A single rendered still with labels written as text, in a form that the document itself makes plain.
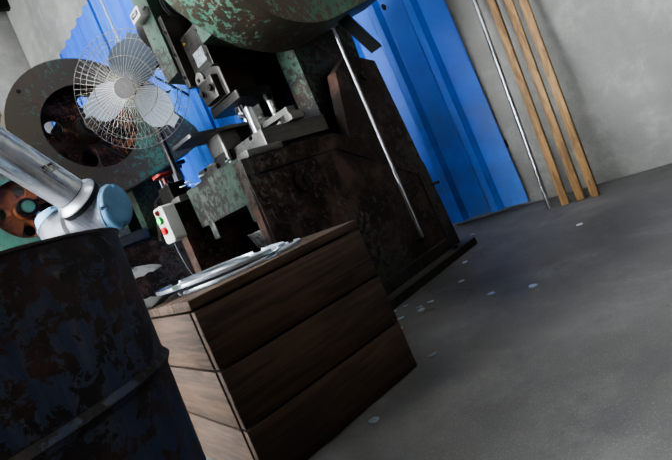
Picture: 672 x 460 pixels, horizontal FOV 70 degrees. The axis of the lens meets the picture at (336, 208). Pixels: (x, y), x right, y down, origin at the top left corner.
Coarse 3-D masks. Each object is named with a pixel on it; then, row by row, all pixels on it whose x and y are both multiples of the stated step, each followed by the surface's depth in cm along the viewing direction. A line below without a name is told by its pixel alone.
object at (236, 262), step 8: (264, 248) 116; (272, 248) 108; (240, 256) 119; (248, 256) 105; (256, 256) 94; (224, 264) 106; (232, 264) 100; (240, 264) 92; (200, 272) 116; (208, 272) 99; (216, 272) 90; (224, 272) 91; (184, 280) 113; (192, 280) 103; (200, 280) 90; (168, 288) 108; (176, 288) 96
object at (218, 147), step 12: (204, 132) 156; (216, 132) 160; (228, 132) 164; (180, 144) 157; (192, 144) 163; (204, 144) 170; (216, 144) 164; (228, 144) 163; (216, 156) 167; (228, 156) 162
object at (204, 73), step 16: (192, 32) 170; (192, 48) 173; (192, 64) 176; (208, 64) 169; (240, 64) 173; (208, 80) 167; (224, 80) 167; (240, 80) 171; (208, 96) 170; (224, 96) 169
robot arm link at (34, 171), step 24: (0, 144) 102; (24, 144) 107; (0, 168) 104; (24, 168) 106; (48, 168) 110; (48, 192) 111; (72, 192) 114; (96, 192) 118; (120, 192) 124; (72, 216) 115; (96, 216) 117; (120, 216) 121
